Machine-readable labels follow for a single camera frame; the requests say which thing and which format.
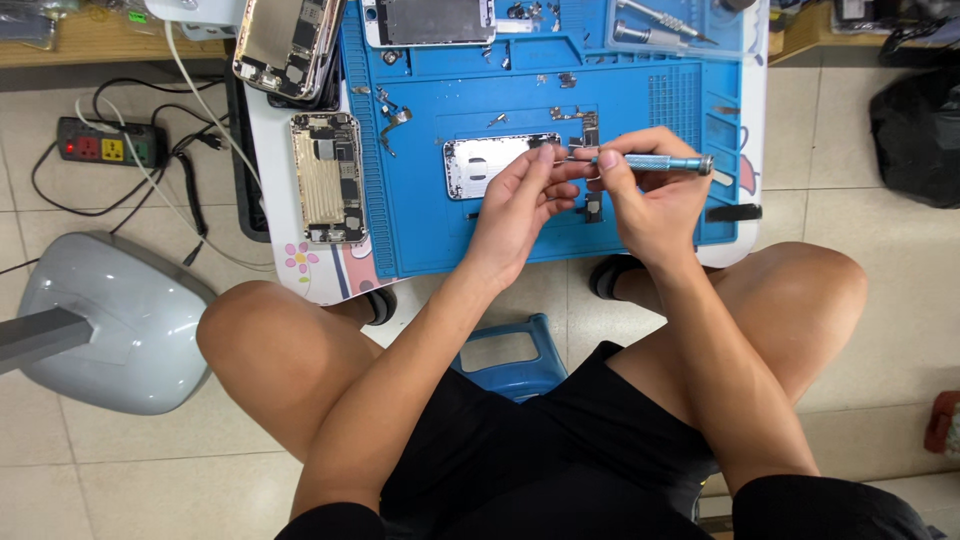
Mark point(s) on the white plastic spudger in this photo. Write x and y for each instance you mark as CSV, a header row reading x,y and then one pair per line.
x,y
723,178

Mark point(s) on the person's right leg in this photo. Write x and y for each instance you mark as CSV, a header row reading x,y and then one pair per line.
x,y
787,322

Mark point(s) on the silver phone rear housing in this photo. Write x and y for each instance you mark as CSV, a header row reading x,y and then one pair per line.
x,y
480,166

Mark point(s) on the grey plastic fan base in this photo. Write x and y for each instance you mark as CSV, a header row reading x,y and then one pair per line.
x,y
127,322

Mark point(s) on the person's leg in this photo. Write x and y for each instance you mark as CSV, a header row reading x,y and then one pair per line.
x,y
787,322
277,360

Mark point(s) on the stack of opened phones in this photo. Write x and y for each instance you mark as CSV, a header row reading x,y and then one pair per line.
x,y
283,45

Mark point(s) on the red object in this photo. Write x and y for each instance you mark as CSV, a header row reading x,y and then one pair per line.
x,y
943,421

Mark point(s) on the black plastic bag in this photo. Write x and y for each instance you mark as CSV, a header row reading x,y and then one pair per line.
x,y
919,142

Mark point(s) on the white phone screen assembly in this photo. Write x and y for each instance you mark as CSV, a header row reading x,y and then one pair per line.
x,y
427,21

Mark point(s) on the person's right hand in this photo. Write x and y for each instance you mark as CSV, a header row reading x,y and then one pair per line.
x,y
660,210

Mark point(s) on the person's left hand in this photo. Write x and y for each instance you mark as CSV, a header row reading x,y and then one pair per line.
x,y
510,217

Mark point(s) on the white cartoon print table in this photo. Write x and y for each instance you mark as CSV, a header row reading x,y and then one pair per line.
x,y
315,270

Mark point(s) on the blue silicone repair mat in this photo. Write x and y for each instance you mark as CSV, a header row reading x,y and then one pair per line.
x,y
420,217

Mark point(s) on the person's black shorts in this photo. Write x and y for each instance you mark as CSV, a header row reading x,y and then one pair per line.
x,y
570,457

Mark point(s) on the white plastic device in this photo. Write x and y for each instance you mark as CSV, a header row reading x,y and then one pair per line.
x,y
199,11

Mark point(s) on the black power strip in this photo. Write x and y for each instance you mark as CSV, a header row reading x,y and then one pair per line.
x,y
112,142

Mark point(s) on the small black phone component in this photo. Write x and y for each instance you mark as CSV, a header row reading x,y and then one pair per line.
x,y
593,208

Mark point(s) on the person's left leg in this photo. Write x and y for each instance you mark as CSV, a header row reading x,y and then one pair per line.
x,y
277,360

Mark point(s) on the black sandal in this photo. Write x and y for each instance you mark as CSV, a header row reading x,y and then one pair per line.
x,y
611,276
381,307

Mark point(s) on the gold opened phone housing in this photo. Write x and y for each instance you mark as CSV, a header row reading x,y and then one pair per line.
x,y
328,180

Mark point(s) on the blue metal precision screwdriver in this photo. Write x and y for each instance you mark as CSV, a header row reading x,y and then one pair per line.
x,y
664,162

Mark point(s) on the wooden shelf with clutter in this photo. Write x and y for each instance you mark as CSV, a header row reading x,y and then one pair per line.
x,y
97,41
862,26

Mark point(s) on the silver precision screwdriver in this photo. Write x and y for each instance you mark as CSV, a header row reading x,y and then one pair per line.
x,y
660,16
645,36

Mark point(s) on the blue plastic stool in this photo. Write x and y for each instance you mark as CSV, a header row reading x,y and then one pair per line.
x,y
525,382

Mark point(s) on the black plastic pry tool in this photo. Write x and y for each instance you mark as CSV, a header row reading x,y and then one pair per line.
x,y
733,213

